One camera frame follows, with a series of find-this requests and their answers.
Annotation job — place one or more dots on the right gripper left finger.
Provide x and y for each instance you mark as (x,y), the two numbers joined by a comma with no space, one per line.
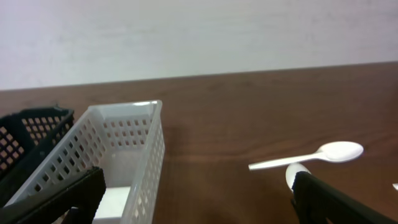
(78,197)

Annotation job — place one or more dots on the white spoon vertical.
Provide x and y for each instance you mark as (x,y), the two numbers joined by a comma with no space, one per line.
(291,172)

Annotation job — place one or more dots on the white spoon horizontal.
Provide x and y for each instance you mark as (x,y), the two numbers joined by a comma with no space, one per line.
(335,152)

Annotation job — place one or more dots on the black perforated plastic basket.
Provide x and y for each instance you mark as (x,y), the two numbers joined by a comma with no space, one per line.
(27,138)

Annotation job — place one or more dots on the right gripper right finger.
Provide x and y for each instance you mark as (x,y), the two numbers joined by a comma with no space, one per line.
(315,201)

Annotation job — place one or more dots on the clear perforated plastic basket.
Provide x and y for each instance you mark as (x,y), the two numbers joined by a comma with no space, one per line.
(127,142)

